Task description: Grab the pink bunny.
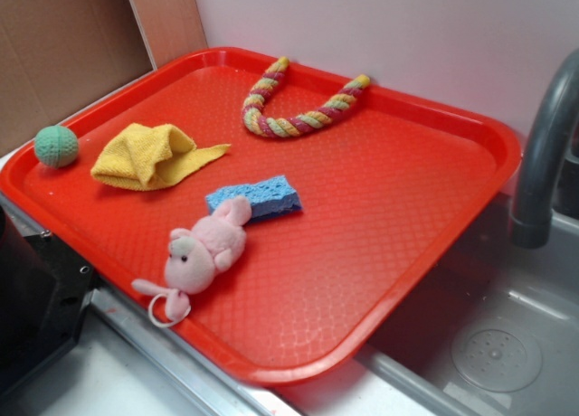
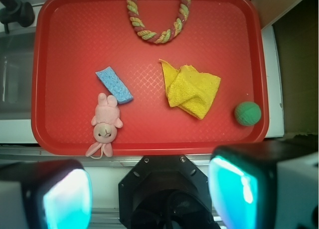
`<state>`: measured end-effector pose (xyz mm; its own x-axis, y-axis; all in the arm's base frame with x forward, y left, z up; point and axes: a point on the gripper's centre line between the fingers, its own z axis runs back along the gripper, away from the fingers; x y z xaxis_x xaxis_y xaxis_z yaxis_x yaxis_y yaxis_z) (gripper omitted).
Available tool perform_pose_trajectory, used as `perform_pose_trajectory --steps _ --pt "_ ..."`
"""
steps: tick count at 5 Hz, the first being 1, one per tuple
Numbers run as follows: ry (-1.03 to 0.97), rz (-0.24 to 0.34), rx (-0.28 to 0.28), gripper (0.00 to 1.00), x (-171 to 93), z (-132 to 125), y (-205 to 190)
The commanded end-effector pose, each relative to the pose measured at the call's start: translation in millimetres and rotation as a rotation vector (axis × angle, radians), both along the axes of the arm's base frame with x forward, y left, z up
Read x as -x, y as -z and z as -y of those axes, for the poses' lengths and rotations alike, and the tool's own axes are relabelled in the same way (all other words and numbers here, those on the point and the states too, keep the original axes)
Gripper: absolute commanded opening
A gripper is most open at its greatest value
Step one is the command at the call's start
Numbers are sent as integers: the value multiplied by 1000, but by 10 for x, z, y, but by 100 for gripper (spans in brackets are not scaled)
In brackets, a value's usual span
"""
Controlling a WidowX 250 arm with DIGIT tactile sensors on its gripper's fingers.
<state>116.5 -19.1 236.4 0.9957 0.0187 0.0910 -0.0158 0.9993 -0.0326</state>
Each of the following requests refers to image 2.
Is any red plastic tray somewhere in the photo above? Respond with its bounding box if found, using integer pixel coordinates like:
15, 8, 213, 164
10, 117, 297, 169
31, 0, 269, 155

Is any multicolour twisted rope toy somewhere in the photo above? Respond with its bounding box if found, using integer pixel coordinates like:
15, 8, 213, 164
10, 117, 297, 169
126, 0, 191, 45

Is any green rubber ball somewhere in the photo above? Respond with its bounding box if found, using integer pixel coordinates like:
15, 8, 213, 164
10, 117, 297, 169
234, 102, 262, 126

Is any pink plush bunny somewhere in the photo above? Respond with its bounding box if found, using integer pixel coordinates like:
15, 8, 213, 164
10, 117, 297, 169
85, 93, 123, 159

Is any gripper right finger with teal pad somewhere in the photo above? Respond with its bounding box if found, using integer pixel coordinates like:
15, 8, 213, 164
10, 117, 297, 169
208, 141, 319, 229

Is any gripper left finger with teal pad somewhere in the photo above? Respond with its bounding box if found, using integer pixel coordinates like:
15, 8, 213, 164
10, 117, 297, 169
0, 159, 93, 229

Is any brown cardboard box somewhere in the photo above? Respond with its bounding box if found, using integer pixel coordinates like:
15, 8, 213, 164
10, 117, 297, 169
252, 0, 319, 134

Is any blue sponge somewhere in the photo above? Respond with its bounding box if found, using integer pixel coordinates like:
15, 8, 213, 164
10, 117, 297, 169
95, 67, 134, 104

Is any yellow cloth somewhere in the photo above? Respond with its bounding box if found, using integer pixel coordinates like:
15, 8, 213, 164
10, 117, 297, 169
160, 59, 221, 119

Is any grey toy faucet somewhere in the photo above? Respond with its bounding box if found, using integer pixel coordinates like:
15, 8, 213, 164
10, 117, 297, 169
0, 0, 35, 34

